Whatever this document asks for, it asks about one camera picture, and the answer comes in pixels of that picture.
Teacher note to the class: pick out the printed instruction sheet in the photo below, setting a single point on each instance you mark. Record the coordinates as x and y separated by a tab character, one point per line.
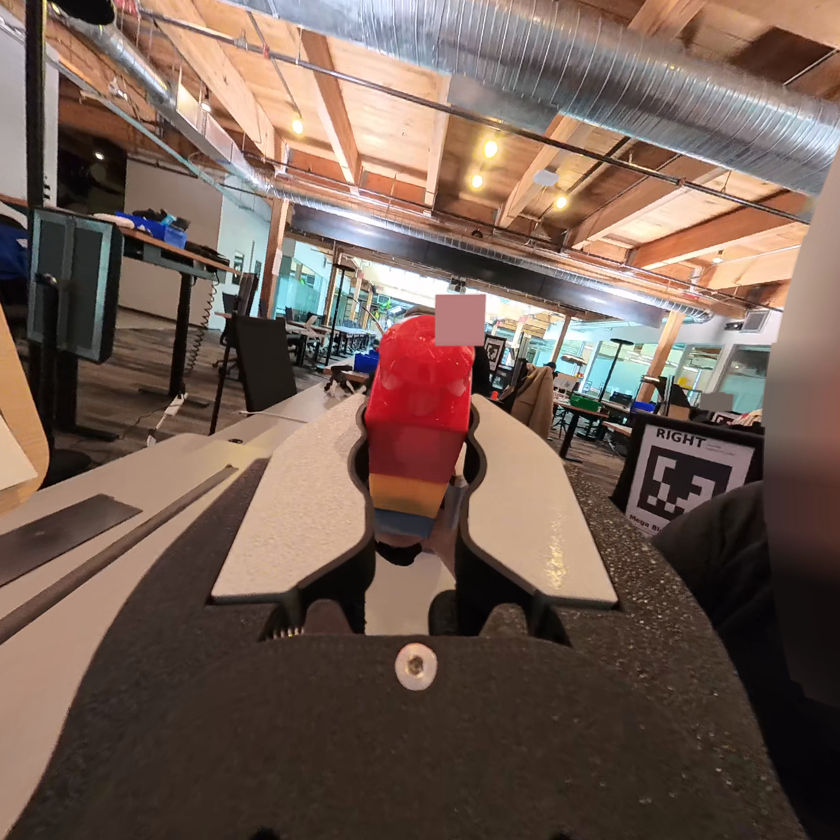
13	459

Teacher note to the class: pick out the black chair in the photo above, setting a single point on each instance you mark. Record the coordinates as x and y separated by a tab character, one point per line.
266	361

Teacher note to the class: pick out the brown coat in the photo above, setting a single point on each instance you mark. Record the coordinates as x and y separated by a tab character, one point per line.
533	400

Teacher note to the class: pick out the silver ventilation duct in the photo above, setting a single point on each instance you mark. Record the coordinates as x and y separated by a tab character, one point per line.
558	65

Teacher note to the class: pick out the person's right hand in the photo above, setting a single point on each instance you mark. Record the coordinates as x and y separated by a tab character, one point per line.
441	543

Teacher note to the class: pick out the person's black shirt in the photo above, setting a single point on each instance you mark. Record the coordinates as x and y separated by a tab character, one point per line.
715	558

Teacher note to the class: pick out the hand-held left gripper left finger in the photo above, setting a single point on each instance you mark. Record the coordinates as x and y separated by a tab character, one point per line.
289	525

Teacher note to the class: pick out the blue plastic bin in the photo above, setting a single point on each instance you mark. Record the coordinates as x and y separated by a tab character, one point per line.
154	229
366	362

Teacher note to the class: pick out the black floor lamp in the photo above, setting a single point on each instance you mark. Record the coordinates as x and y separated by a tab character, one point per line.
613	367

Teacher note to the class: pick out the green plastic bin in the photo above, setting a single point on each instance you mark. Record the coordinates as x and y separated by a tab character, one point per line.
587	401

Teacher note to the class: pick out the black rectangular pad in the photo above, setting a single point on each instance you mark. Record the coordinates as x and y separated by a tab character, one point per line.
59	531

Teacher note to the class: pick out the orange mega block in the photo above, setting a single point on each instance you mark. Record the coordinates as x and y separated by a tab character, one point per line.
403	492

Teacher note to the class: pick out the black white pattern sign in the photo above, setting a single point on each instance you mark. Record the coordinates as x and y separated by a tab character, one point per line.
689	472

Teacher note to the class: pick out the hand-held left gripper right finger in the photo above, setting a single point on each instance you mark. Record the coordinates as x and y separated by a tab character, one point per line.
544	525

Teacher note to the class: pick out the red mega block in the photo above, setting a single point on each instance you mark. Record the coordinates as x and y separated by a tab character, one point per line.
413	407

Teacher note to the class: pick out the wooden standing desk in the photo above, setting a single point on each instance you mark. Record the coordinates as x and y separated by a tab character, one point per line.
184	295

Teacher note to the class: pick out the wooden display board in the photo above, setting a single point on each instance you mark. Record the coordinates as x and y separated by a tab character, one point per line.
26	426

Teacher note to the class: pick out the blue mega block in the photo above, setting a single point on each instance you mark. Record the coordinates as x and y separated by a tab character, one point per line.
401	523

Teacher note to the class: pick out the blue jacket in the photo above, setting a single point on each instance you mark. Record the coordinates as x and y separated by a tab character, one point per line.
13	253

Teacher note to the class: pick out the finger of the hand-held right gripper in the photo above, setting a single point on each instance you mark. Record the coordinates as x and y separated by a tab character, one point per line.
457	502

